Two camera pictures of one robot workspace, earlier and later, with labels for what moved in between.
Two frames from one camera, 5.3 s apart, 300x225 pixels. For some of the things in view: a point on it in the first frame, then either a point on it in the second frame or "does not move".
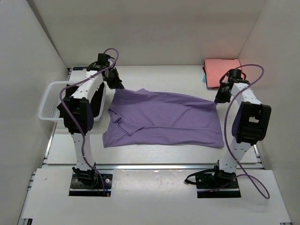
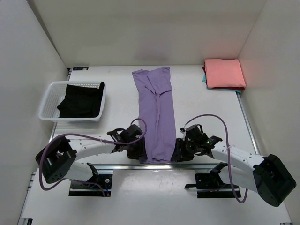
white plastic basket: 51,101 does not move
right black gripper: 218,98 → 180,155
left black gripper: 117,84 → 140,151
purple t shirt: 144,116 → 153,92
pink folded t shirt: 216,69 does not move
